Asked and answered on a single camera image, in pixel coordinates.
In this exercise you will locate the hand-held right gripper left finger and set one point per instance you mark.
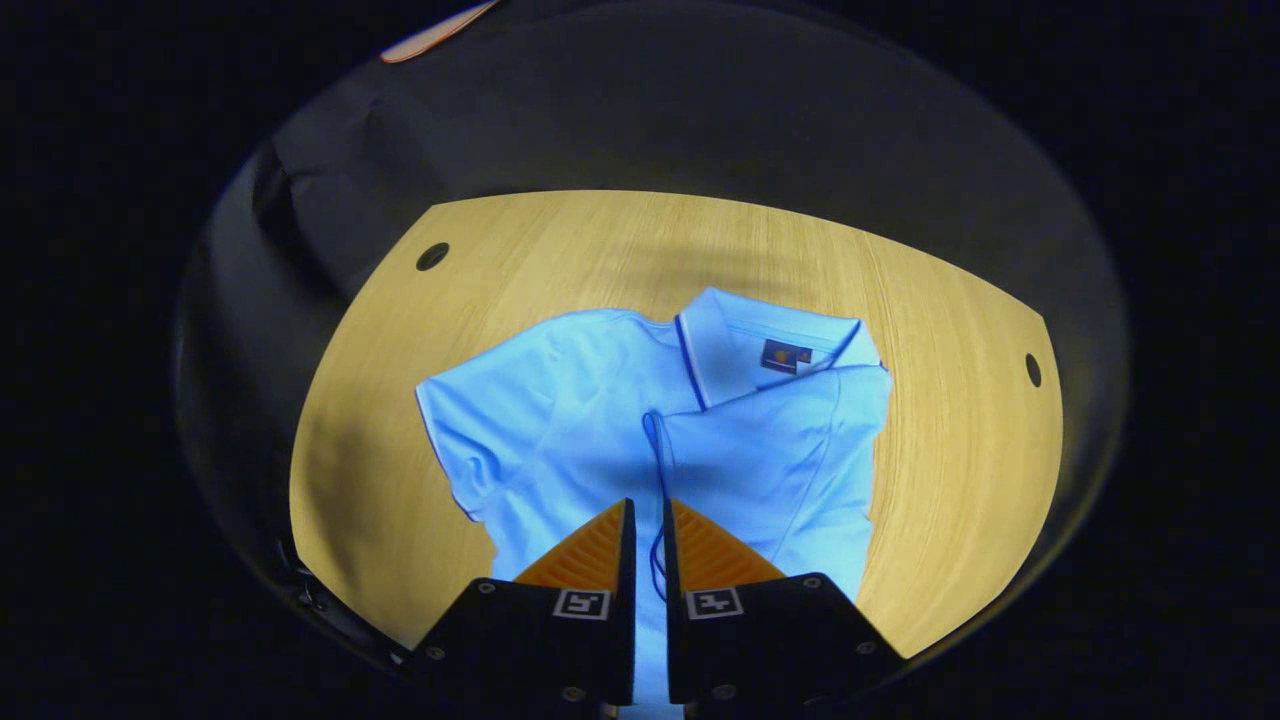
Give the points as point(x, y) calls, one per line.
point(560, 640)

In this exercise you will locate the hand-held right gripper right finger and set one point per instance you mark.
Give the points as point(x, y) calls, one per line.
point(760, 640)

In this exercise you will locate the light blue T-shirt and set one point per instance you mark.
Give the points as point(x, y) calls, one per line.
point(560, 420)

